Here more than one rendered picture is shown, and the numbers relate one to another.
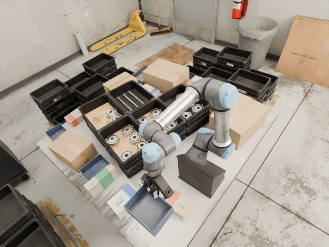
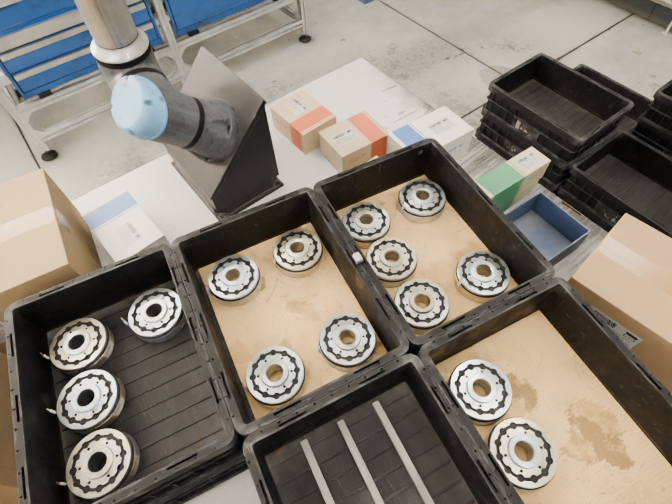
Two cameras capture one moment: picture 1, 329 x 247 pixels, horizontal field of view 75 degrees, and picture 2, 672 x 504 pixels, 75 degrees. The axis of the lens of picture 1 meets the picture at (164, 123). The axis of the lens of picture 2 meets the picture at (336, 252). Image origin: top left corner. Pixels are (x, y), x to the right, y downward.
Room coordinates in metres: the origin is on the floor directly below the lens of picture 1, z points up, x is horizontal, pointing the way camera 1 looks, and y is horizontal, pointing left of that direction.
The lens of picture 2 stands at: (1.60, 0.22, 1.61)
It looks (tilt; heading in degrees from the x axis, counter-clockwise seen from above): 57 degrees down; 190
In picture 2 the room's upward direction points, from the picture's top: 4 degrees counter-clockwise
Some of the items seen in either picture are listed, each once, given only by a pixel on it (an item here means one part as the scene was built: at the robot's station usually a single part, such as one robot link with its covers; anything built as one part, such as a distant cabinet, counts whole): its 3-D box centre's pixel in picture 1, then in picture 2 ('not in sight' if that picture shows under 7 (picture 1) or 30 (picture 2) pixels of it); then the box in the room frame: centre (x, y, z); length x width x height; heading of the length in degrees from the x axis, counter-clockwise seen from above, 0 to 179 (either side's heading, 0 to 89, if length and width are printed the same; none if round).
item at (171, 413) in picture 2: (183, 105); (126, 378); (1.42, -0.19, 0.87); 0.40 x 0.30 x 0.11; 33
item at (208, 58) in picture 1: (208, 64); not in sight; (2.86, -0.79, 0.31); 0.40 x 0.30 x 0.34; 44
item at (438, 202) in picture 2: (127, 156); (422, 196); (0.96, 0.31, 0.86); 0.10 x 0.10 x 0.01
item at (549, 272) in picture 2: (126, 137); (424, 228); (1.09, 0.31, 0.92); 0.40 x 0.30 x 0.02; 33
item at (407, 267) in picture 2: (134, 137); (391, 258); (1.13, 0.25, 0.86); 0.10 x 0.10 x 0.01
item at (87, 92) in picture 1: (97, 97); not in sight; (2.34, 0.85, 0.37); 0.40 x 0.30 x 0.45; 134
